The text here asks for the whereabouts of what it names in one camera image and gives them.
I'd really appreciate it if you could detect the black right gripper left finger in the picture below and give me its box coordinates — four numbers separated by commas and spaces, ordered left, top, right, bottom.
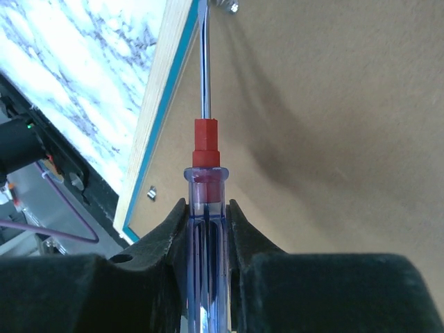
1, 199, 187, 332

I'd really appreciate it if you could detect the metal frame clip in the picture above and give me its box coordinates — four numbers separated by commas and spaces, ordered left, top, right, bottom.
147, 186, 157, 202
216, 0, 239, 14

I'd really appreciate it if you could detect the blue picture frame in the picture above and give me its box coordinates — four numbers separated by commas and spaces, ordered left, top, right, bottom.
113, 0, 198, 245

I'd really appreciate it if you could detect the blue red screwdriver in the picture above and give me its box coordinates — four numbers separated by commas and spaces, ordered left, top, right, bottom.
184, 1, 228, 332

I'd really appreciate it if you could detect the brown frame backing board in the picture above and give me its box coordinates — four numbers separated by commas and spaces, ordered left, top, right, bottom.
123, 0, 444, 302

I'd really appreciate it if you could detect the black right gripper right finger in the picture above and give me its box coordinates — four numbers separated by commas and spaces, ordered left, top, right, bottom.
226, 200, 443, 332

